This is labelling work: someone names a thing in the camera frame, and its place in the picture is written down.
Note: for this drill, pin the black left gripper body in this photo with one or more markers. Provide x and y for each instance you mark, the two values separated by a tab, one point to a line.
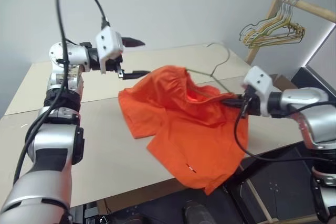
114	65

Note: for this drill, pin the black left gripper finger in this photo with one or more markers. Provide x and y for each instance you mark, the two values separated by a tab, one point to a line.
134	75
131	42

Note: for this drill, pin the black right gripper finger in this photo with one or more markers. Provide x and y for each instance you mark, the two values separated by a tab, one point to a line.
233	103
237	96

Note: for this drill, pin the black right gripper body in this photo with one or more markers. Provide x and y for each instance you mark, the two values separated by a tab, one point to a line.
252	102

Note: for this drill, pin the orange shirt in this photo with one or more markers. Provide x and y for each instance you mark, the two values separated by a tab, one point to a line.
183	134

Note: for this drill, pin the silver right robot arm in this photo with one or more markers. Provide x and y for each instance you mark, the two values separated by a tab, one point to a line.
312	103

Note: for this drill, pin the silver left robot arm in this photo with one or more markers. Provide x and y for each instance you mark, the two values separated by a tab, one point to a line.
50	140

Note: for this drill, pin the light wooden base strip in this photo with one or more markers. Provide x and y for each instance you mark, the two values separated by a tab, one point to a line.
260	200

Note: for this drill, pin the light wooden clothes rack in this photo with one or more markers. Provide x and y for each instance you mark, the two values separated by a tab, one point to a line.
315	7

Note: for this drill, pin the dark rounded shape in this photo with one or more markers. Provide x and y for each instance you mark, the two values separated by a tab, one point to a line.
136	219
195	212

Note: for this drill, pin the black box with white label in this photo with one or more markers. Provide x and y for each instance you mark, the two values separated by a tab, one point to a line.
103	220

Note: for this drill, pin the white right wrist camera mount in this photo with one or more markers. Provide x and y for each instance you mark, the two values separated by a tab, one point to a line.
258	81

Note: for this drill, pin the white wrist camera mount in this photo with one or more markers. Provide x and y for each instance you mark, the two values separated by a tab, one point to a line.
107	43
258	81

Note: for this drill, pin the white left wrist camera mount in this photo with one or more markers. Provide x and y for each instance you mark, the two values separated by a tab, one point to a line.
107	43

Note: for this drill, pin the black metal table frame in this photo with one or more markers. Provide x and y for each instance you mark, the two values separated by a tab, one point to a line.
240	174

